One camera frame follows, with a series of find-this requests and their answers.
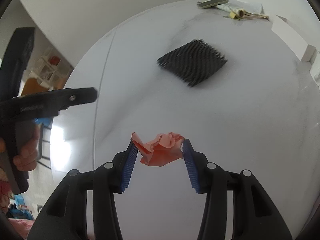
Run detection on orange paper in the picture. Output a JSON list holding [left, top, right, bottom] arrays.
[[131, 132, 185, 167]]

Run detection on white storage trolley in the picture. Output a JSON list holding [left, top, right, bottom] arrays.
[[29, 47, 74, 89]]

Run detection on orange leather chair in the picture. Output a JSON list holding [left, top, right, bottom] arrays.
[[21, 77, 66, 97]]

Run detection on smartphone on table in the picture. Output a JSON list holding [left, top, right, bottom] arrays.
[[197, 0, 229, 9]]

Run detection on blue plastic basket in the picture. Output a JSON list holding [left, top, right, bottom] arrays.
[[9, 194, 34, 220]]

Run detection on person's left hand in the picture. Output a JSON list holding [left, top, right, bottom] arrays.
[[13, 124, 40, 172]]

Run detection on yellow binder clips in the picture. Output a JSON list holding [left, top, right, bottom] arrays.
[[224, 10, 269, 20]]

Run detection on white cardboard box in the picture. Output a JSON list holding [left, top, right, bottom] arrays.
[[271, 15, 316, 62]]

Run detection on black spiky foam pad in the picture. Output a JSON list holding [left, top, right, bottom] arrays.
[[157, 40, 227, 87]]

